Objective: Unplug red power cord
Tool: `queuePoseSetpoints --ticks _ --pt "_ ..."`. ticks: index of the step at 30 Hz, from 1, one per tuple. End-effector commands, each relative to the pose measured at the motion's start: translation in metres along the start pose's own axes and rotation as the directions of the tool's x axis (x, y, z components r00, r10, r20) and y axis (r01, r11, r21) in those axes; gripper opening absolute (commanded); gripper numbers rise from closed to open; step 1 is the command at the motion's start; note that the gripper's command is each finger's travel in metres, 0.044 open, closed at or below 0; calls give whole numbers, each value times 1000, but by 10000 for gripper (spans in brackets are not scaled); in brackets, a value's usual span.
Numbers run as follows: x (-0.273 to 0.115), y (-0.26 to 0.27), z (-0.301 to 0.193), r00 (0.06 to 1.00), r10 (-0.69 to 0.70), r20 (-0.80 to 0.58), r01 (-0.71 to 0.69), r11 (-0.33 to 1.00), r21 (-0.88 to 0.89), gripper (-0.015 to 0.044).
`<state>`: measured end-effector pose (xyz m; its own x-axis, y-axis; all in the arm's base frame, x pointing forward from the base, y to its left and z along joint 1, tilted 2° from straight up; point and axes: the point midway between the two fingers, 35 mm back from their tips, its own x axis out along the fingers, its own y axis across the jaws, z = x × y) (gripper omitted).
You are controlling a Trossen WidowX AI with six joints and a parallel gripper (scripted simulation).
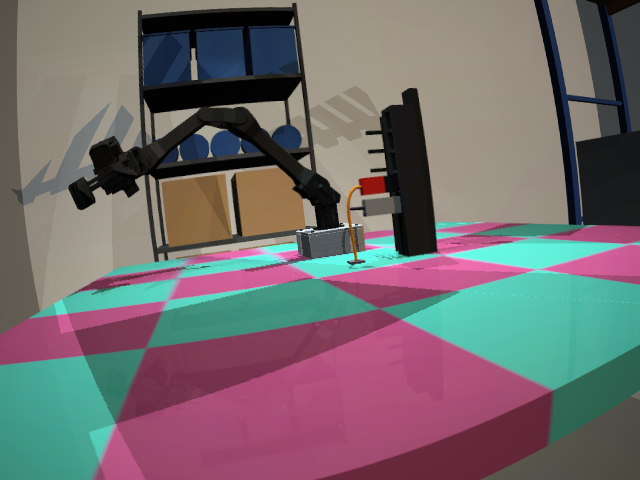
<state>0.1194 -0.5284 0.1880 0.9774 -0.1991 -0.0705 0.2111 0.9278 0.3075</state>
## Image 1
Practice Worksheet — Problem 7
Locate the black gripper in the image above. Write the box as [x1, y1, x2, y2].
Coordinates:
[68, 146, 150, 210]

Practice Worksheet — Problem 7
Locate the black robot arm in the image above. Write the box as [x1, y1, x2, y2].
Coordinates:
[89, 106, 345, 230]

